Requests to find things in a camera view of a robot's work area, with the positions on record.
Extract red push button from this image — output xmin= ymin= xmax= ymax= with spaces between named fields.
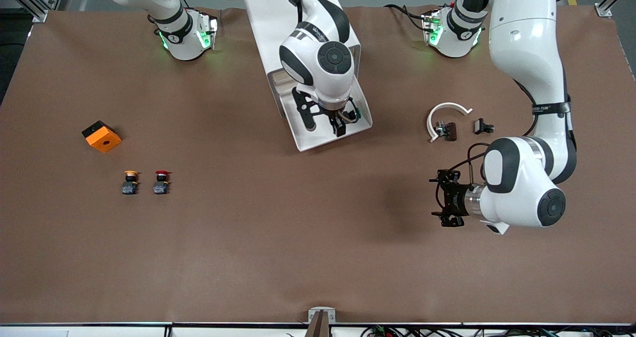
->
xmin=153 ymin=170 xmax=172 ymax=195

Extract yellow push button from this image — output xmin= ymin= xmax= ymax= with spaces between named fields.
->
xmin=121 ymin=170 xmax=140 ymax=195

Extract white curved plastic part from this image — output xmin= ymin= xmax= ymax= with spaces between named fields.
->
xmin=427 ymin=102 xmax=473 ymax=143

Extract brown table cover sheet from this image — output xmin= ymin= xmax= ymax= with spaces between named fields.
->
xmin=0 ymin=5 xmax=636 ymax=325

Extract black cable bundle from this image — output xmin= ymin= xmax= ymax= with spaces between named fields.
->
xmin=360 ymin=326 xmax=636 ymax=337

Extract black arm base cable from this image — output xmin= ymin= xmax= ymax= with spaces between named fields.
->
xmin=384 ymin=3 xmax=429 ymax=32

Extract grey metal bracket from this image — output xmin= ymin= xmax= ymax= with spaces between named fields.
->
xmin=308 ymin=307 xmax=336 ymax=324

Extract brown wedge post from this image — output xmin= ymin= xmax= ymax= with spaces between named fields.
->
xmin=305 ymin=311 xmax=331 ymax=337

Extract orange button enclosure box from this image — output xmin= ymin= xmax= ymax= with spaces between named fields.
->
xmin=81 ymin=120 xmax=122 ymax=154

